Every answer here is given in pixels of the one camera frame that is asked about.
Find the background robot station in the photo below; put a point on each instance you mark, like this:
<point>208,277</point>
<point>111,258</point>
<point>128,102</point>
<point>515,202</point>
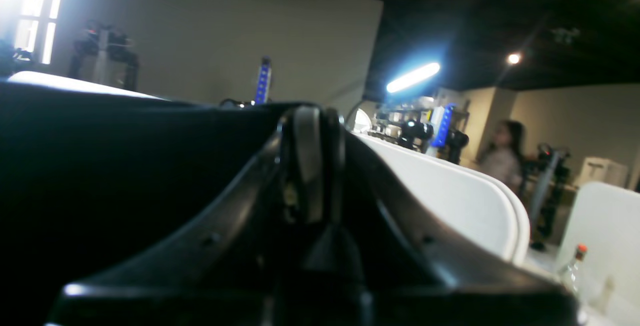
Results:
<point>426,125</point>

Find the ceiling tube light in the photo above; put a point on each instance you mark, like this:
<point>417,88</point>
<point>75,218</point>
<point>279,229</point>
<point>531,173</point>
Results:
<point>413,78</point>

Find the black graphic t-shirt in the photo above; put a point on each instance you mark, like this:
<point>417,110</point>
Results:
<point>88,179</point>

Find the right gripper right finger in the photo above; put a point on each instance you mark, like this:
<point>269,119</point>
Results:
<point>400,265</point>

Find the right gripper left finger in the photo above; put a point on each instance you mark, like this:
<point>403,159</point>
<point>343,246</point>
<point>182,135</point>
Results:
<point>224,267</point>

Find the glass bottle orange cap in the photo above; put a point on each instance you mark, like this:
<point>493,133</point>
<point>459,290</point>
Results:
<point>571,274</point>

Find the person in background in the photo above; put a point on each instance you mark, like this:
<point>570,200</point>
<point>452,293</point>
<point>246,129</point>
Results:
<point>502,159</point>

